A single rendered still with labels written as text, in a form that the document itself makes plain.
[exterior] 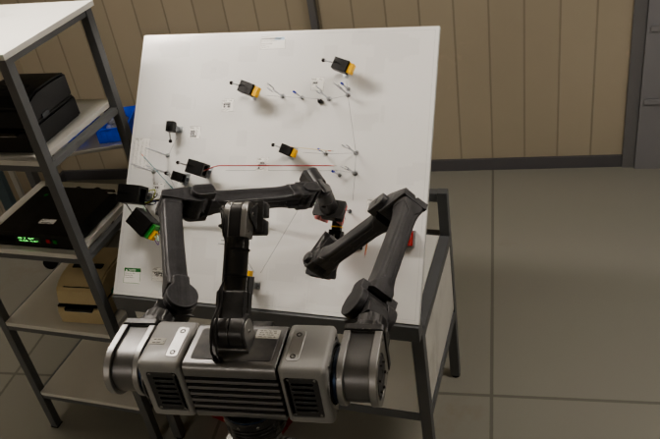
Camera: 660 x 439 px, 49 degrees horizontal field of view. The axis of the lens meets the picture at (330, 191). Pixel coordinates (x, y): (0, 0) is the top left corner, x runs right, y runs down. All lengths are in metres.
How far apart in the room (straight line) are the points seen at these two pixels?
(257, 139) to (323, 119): 0.26
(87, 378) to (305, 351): 2.22
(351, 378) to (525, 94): 3.40
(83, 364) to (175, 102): 1.40
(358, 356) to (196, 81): 1.65
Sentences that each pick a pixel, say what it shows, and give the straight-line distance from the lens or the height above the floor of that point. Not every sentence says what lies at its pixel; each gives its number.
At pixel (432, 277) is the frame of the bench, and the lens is 2.73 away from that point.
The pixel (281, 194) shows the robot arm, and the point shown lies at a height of 1.40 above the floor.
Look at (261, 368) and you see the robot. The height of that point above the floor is 1.52.
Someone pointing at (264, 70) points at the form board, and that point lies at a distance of 2.74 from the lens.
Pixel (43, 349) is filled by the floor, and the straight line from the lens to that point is 4.26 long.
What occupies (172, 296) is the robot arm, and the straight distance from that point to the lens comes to 1.74.
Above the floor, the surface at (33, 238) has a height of 1.11.
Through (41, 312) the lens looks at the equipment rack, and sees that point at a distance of 3.34.
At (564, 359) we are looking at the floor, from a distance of 3.56.
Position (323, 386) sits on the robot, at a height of 1.49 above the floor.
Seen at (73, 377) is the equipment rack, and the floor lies 0.24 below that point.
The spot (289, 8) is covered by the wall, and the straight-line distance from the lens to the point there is 4.58.
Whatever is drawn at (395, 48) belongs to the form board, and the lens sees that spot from 2.60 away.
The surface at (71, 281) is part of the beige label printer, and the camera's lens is 3.13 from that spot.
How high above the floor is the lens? 2.53
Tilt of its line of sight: 32 degrees down
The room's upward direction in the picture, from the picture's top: 10 degrees counter-clockwise
